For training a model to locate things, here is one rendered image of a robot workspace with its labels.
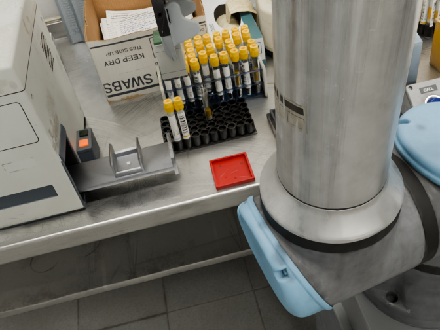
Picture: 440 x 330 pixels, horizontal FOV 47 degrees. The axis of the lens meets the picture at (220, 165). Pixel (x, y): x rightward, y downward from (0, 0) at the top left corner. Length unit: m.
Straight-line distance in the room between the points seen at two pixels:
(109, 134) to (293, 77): 0.76
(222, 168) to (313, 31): 0.63
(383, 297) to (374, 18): 0.40
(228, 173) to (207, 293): 0.95
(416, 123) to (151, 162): 0.51
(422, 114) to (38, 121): 0.52
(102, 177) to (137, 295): 1.00
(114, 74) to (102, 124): 0.11
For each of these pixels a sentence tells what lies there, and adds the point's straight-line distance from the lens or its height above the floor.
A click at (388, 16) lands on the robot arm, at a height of 1.37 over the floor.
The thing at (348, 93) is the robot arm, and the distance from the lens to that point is 0.31.
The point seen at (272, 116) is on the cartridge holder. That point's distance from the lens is 0.94.
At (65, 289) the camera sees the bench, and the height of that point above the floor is 0.27.
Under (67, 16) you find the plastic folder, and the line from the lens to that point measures 1.36.
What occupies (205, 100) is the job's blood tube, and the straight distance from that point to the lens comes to 0.93.
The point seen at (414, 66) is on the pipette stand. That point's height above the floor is 0.92.
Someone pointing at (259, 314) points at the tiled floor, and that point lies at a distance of 1.72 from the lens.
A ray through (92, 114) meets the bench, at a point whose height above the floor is 0.88.
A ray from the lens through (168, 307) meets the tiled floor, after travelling 1.79.
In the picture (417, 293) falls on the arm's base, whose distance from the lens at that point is 0.60.
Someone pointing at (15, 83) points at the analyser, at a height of 1.14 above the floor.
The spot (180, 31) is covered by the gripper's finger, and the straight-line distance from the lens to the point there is 0.77.
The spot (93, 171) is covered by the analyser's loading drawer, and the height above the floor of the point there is 0.92.
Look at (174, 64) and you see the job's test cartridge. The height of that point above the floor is 1.07.
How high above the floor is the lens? 1.51
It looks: 44 degrees down
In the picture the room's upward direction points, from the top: 12 degrees counter-clockwise
